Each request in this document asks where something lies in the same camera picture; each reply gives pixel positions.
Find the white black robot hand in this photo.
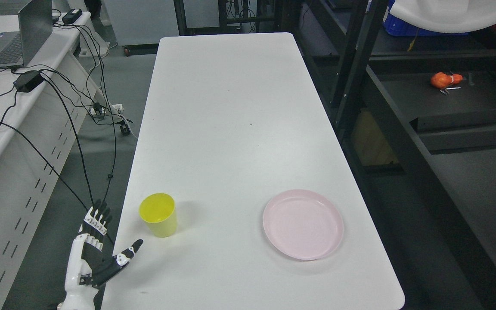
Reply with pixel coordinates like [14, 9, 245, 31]
[56, 199, 143, 310]

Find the yellow plastic cup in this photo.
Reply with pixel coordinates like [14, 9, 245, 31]
[139, 193, 177, 238]

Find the black metal shelf rack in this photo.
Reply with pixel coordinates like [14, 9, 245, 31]
[297, 0, 496, 310]

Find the white side desk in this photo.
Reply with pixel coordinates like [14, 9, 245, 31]
[0, 12, 100, 309]

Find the white power strip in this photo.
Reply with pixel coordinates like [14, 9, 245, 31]
[88, 104, 125, 118]

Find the black power adapter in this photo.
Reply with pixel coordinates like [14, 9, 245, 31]
[12, 70, 45, 93]

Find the white table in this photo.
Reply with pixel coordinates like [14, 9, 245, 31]
[102, 33, 405, 310]

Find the pink plastic plate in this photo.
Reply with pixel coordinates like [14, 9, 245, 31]
[262, 189, 344, 260]

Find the grey laptop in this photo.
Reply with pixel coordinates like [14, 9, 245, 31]
[0, 0, 53, 68]

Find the black charger brick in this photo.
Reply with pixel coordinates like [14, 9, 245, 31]
[61, 9, 83, 25]

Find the blue plastic crate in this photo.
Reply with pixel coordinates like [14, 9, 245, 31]
[382, 0, 469, 37]

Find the orange toy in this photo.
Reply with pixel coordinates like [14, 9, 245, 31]
[430, 72, 464, 90]

